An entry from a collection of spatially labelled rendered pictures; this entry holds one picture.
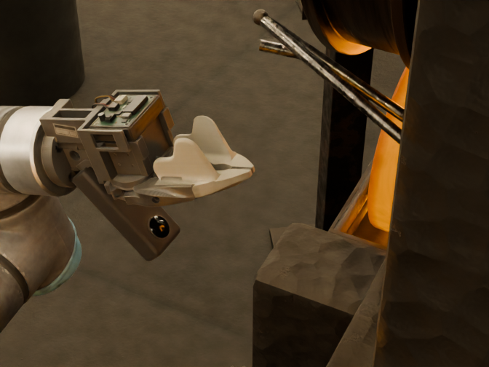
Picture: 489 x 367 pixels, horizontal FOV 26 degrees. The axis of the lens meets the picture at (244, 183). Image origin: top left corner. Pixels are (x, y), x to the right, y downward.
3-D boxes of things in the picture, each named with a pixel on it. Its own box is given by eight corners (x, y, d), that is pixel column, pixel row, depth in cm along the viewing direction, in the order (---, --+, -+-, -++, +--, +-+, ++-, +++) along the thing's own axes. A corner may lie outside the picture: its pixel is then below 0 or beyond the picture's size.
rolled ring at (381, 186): (375, 110, 89) (412, 120, 88) (444, 4, 101) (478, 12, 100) (359, 263, 101) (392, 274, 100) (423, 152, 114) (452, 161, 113)
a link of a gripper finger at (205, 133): (237, 127, 93) (152, 126, 98) (256, 182, 96) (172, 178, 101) (253, 108, 95) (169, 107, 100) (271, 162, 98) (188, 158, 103)
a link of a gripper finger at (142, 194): (183, 196, 95) (105, 191, 99) (188, 209, 96) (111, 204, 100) (207, 164, 98) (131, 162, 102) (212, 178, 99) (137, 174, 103)
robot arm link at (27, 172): (22, 212, 107) (74, 156, 114) (59, 215, 105) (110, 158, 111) (-14, 139, 103) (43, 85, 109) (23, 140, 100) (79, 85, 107)
